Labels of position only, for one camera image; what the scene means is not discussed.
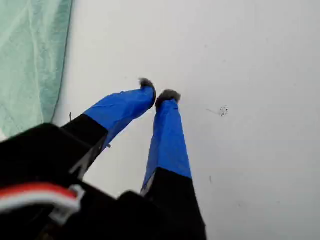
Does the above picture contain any light green t-shirt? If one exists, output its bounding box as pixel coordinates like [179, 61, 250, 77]
[0, 0, 74, 138]

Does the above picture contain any red white servo wire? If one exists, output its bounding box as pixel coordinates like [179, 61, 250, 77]
[0, 182, 85, 225]

